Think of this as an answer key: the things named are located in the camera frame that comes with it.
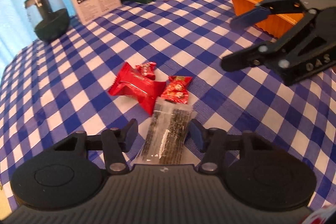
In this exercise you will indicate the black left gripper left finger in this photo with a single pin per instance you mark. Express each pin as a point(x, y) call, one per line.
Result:
point(115, 141)

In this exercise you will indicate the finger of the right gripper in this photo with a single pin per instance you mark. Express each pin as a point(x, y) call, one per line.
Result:
point(265, 8)
point(258, 54)

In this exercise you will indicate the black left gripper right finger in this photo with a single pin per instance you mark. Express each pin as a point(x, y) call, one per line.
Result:
point(211, 142)

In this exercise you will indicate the clear black seaweed packet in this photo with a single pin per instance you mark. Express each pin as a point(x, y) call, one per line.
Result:
point(166, 134)

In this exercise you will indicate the large red snack packet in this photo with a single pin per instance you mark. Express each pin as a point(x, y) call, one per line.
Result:
point(129, 82)

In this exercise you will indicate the small red candy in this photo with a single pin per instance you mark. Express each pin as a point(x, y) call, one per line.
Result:
point(176, 90)
point(147, 69)

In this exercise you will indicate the blue white checkered tablecloth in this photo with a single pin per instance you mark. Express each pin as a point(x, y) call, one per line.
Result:
point(51, 90)

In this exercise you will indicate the dark glass jar lamp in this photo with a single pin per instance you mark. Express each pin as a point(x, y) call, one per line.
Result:
point(49, 18)

